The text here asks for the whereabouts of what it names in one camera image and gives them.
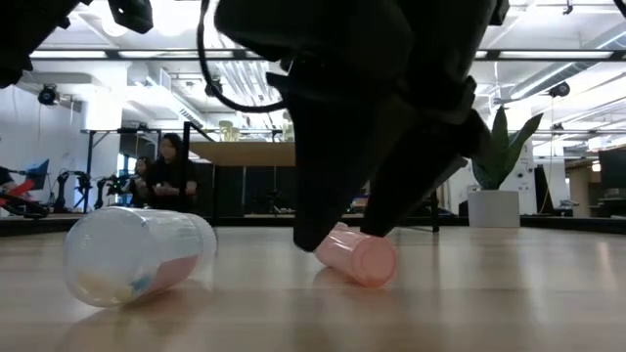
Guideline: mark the black background workstation frame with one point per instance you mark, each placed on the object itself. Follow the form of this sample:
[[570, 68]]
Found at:
[[90, 166]]

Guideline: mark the wooden shelf black metal frame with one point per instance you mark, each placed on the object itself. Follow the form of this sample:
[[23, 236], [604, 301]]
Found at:
[[244, 154]]

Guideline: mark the black aluminium rig frame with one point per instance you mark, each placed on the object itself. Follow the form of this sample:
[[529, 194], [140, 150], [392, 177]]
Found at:
[[577, 225]]

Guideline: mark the black background robot arm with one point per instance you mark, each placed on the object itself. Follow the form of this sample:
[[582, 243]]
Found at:
[[62, 190], [110, 188]]

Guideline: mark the black monitor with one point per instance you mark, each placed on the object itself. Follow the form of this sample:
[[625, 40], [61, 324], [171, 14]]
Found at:
[[612, 168]]

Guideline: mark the black ceiling camera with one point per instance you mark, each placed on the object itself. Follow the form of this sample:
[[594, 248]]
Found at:
[[559, 89], [213, 88], [47, 94]]

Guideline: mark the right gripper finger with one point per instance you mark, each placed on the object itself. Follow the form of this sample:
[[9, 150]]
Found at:
[[415, 161], [327, 166]]

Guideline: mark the snake plant in white pot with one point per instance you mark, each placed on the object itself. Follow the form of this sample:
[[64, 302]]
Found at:
[[494, 207]]

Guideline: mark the person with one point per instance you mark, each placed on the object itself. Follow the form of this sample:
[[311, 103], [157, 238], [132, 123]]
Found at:
[[168, 171], [139, 181]]

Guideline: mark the long red pill bottle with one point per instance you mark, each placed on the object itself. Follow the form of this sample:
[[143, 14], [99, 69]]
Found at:
[[362, 259]]

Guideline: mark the blue screen monitor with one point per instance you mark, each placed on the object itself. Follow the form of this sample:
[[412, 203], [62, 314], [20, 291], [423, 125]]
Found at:
[[38, 173]]

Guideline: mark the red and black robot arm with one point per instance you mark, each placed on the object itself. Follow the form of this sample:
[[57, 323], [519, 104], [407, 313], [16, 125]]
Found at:
[[19, 193]]

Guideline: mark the wide clear pill bottle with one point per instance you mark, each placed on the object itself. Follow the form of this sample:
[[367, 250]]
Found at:
[[132, 254]]

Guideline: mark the small yellow pill bottle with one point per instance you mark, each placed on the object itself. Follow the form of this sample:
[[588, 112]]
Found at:
[[226, 132]]

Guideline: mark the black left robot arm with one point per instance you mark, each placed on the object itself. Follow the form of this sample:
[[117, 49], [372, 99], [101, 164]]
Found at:
[[24, 39]]

